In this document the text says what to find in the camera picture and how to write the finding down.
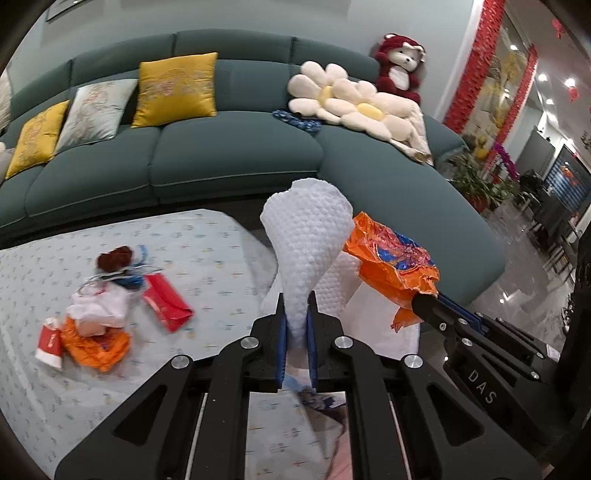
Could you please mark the blue plastic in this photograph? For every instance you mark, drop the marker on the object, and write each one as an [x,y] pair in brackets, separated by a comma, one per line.
[134,279]

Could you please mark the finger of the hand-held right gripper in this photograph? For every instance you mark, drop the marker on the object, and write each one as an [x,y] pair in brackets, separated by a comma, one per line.
[459,311]
[429,311]

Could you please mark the red paper packet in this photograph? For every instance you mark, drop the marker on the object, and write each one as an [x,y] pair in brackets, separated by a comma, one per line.
[166,302]

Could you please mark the orange plastic wrapper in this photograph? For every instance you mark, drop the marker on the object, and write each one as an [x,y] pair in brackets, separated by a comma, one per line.
[392,272]
[99,348]

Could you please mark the red paper wall decoration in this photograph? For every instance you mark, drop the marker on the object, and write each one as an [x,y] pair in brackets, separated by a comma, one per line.
[480,60]
[524,87]

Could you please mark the yellow embroidered cushion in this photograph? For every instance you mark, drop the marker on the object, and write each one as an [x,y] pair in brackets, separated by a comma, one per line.
[39,138]
[178,90]

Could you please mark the red and white paper cup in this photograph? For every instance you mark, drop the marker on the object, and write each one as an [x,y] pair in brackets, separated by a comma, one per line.
[50,344]

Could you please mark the white daisy flower pillow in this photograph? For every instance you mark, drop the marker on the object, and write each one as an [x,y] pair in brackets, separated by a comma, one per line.
[314,87]
[374,113]

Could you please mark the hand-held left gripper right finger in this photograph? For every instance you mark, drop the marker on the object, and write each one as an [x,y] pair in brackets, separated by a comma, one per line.
[312,350]

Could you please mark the red and white plush bear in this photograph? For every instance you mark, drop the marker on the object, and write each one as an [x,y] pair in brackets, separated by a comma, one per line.
[399,69]

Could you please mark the teal fabric sofa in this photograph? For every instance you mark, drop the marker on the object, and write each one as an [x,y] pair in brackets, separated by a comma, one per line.
[231,152]

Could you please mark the green potted plant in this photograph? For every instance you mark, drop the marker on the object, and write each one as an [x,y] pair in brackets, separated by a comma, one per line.
[471,182]
[503,191]

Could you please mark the purple orchid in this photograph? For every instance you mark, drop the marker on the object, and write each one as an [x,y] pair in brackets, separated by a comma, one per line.
[505,161]

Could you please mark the white plush pillow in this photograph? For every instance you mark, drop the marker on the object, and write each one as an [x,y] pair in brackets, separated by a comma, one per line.
[3,101]

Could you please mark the pale grey embroidered cushion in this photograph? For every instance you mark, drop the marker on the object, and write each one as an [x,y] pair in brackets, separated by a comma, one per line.
[94,115]

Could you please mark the brown wrapper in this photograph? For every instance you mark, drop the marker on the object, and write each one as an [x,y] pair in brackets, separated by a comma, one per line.
[115,259]

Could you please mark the floral print tablecloth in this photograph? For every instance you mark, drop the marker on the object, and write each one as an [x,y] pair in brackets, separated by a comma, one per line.
[194,258]

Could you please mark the white tissue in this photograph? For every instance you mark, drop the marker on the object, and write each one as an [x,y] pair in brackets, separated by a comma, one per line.
[99,307]

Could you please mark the dark chairs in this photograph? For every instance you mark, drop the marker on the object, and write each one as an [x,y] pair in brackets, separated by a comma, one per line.
[549,212]

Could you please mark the yellow gourd ornament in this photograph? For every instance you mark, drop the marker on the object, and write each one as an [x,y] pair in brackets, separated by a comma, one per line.
[480,148]

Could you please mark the blue beaded mat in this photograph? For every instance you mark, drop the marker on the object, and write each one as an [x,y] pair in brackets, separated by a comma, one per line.
[295,121]

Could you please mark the white paper towel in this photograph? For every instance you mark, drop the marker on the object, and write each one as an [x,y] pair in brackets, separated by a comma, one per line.
[304,230]

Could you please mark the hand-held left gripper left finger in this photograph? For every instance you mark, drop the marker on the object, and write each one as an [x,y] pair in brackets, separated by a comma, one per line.
[280,350]

